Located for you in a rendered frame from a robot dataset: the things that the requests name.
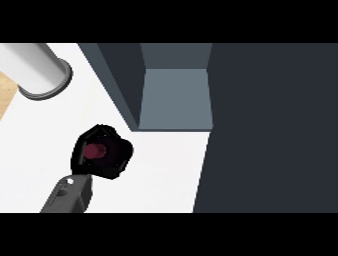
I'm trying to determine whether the dark grey open cabinet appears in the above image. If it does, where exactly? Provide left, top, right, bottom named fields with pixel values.
left=78, top=43, right=215, bottom=133

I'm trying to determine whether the white cylinder with grey rim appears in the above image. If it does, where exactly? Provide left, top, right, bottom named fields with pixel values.
left=0, top=43, right=75, bottom=101

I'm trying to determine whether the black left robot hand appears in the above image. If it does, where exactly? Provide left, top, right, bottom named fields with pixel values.
left=69, top=123, right=135, bottom=181

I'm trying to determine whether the dark red wine bottle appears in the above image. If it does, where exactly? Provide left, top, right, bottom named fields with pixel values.
left=81, top=141, right=110, bottom=161

